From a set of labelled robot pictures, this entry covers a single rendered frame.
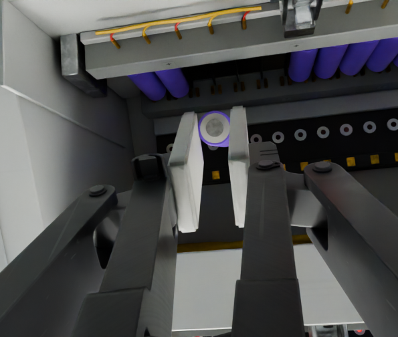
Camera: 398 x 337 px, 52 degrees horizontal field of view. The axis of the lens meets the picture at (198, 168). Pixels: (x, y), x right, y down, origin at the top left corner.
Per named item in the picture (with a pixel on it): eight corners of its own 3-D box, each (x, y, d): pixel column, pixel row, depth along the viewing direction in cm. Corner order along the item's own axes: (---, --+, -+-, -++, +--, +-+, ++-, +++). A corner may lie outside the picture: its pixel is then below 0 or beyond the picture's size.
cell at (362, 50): (337, 55, 33) (354, 17, 27) (360, 52, 33) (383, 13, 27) (340, 77, 33) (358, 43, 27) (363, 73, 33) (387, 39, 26)
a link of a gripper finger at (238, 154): (227, 158, 14) (248, 156, 14) (230, 106, 21) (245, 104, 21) (236, 229, 16) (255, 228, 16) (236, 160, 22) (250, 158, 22)
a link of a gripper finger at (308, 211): (250, 196, 13) (346, 188, 13) (247, 142, 18) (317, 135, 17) (254, 235, 14) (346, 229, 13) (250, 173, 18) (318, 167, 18)
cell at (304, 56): (286, 62, 34) (291, 27, 28) (309, 59, 34) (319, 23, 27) (289, 83, 34) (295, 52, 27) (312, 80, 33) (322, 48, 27)
